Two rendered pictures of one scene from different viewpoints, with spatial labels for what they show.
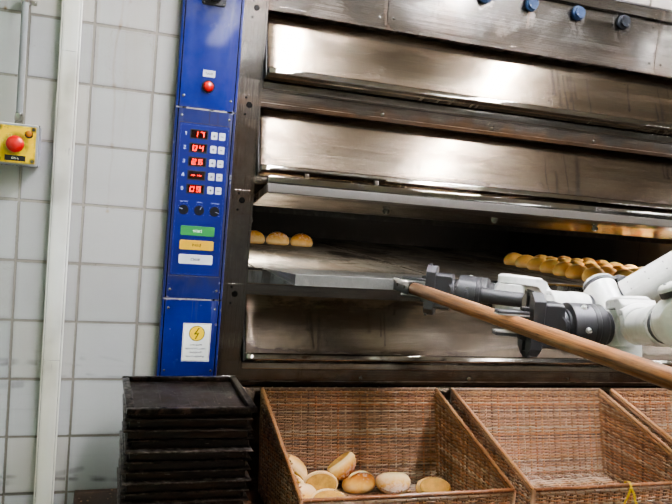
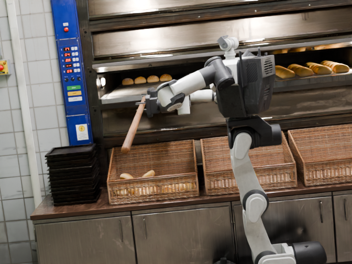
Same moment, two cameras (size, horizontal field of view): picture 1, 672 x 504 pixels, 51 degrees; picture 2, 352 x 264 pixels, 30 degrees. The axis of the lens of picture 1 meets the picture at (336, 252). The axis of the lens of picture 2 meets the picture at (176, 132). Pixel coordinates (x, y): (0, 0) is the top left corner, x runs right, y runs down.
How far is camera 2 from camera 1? 261 cm
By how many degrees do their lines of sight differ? 20
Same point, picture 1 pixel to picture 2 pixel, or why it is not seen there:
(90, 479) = not seen: hidden behind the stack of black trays
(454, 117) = (178, 16)
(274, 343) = (115, 129)
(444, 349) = (194, 121)
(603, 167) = (265, 22)
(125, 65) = (34, 28)
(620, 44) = not seen: outside the picture
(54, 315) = (28, 128)
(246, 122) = (86, 39)
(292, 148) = (107, 46)
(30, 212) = (12, 91)
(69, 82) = (15, 40)
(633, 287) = not seen: hidden behind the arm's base
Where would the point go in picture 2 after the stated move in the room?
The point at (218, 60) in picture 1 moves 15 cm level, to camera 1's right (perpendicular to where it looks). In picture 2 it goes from (68, 18) to (88, 15)
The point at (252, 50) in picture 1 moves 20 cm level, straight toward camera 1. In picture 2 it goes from (82, 9) to (72, 9)
